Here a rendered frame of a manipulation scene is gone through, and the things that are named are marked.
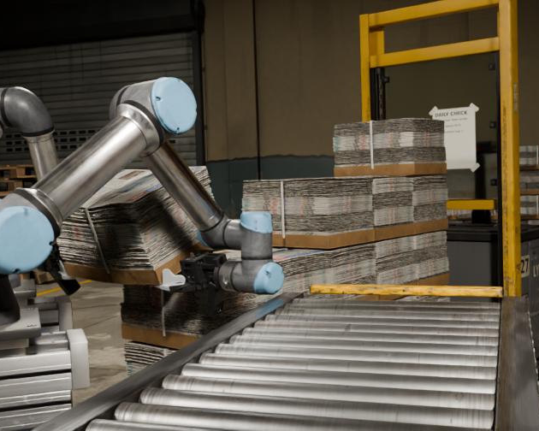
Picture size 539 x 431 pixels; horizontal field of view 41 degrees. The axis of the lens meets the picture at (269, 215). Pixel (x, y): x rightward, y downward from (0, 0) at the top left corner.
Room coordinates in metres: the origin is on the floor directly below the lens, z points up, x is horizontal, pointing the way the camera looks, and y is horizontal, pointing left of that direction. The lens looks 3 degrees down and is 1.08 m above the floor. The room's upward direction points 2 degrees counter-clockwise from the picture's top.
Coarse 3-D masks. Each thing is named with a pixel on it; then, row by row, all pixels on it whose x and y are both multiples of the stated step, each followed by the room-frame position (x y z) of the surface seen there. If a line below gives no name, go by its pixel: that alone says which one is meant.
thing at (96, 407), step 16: (272, 304) 1.57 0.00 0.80; (240, 320) 1.41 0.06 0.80; (256, 320) 1.41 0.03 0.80; (208, 336) 1.27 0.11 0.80; (224, 336) 1.27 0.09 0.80; (176, 352) 1.16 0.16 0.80; (192, 352) 1.15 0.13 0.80; (208, 352) 1.17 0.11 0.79; (160, 368) 1.07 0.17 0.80; (176, 368) 1.06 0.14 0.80; (128, 384) 0.98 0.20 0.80; (144, 384) 0.98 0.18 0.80; (160, 384) 1.01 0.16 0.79; (96, 400) 0.91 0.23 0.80; (112, 400) 0.91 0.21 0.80; (128, 400) 0.93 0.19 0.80; (64, 416) 0.85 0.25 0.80; (80, 416) 0.85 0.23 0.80; (96, 416) 0.85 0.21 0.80; (112, 416) 0.89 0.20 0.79
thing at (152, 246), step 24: (192, 168) 2.00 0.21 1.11; (144, 192) 1.86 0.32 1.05; (168, 192) 1.89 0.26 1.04; (120, 216) 1.85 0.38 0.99; (144, 216) 1.82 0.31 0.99; (168, 216) 1.89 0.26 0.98; (120, 240) 1.88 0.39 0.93; (144, 240) 1.82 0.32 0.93; (168, 240) 1.89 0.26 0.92; (192, 240) 1.95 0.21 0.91; (120, 264) 1.91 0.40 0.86; (144, 264) 1.85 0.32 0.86
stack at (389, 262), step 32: (288, 256) 2.26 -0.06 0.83; (320, 256) 2.34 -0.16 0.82; (352, 256) 2.49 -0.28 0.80; (384, 256) 2.66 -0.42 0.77; (128, 288) 2.16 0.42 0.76; (288, 288) 2.21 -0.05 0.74; (128, 320) 2.15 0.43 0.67; (160, 320) 2.06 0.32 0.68; (192, 320) 1.98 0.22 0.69; (224, 320) 1.98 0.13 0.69; (128, 352) 2.16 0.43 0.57; (160, 352) 2.07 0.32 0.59
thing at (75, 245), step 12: (120, 180) 2.10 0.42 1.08; (132, 180) 2.07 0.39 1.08; (96, 192) 2.02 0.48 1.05; (84, 204) 1.94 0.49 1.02; (72, 216) 1.97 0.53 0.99; (84, 216) 1.94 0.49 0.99; (72, 228) 1.99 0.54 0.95; (84, 228) 1.96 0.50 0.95; (60, 240) 2.05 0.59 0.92; (72, 240) 2.01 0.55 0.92; (84, 240) 1.97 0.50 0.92; (60, 252) 2.06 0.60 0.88; (72, 252) 2.03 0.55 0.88; (84, 252) 1.99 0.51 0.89; (84, 264) 2.02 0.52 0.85; (96, 264) 1.98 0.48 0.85
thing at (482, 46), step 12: (432, 48) 3.38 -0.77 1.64; (444, 48) 3.34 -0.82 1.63; (456, 48) 3.30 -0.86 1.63; (468, 48) 3.27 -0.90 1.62; (480, 48) 3.23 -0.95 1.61; (492, 48) 3.20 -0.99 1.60; (372, 60) 3.58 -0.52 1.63; (384, 60) 3.53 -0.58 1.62; (396, 60) 3.49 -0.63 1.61; (408, 60) 3.45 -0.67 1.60; (420, 60) 3.42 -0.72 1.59; (432, 60) 3.40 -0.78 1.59
